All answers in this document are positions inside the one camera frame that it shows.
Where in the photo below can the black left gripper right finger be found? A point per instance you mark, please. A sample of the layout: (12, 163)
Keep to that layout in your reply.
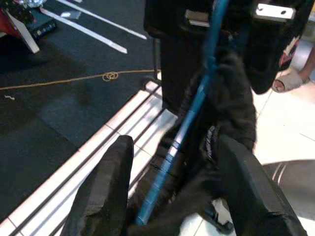
(256, 196)

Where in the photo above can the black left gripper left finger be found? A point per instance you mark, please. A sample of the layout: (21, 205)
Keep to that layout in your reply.
(103, 191)

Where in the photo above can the black printed t-shirt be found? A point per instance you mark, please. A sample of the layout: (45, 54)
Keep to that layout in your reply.
(229, 98)

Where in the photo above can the blue hanger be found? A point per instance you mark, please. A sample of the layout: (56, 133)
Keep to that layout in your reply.
(194, 108)

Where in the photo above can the person in blue shorts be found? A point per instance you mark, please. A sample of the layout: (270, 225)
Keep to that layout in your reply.
(288, 82)

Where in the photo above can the black equipment case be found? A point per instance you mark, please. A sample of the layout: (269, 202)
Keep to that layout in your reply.
(44, 28)

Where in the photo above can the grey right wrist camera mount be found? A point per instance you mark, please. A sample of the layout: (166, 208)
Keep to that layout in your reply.
(273, 13)

